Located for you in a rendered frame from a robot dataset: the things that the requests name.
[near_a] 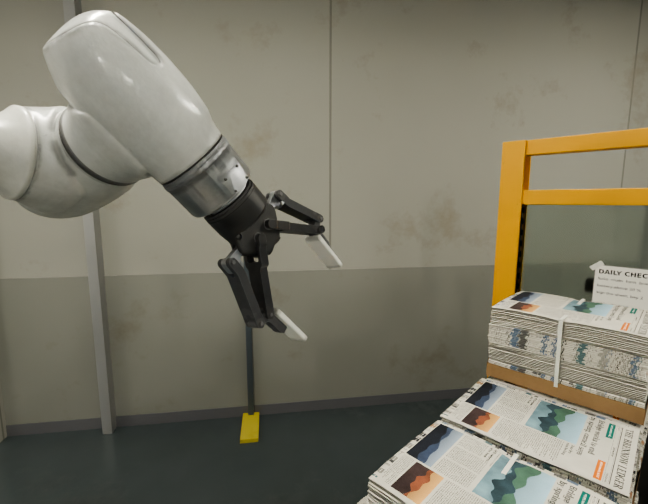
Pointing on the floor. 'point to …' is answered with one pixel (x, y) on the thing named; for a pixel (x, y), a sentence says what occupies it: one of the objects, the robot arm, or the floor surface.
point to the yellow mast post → (510, 219)
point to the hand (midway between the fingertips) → (314, 295)
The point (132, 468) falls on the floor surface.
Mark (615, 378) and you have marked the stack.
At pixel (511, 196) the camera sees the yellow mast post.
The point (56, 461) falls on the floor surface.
